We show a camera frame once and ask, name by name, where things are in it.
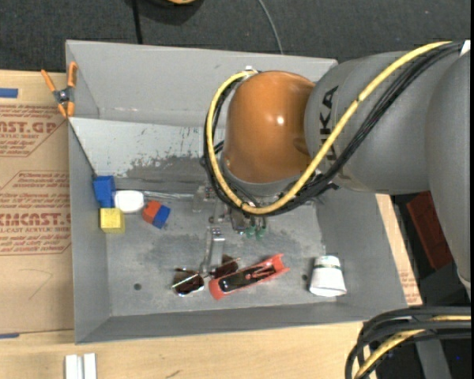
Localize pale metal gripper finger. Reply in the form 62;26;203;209
200;226;227;274
192;185;219;214

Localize dark brown sunglasses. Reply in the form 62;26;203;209
170;253;243;298

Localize orange and blue block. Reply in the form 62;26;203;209
141;200;172;230

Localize grey metal bin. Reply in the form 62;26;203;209
65;39;410;345

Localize white oval object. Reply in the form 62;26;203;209
113;189;145;214

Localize yellow block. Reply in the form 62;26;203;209
99;207;126;235

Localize white paper cup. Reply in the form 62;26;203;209
308;254;348;298

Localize brown cardboard board red print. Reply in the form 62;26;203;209
0;68;423;339

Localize red-brown flat block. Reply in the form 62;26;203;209
405;190;454;271

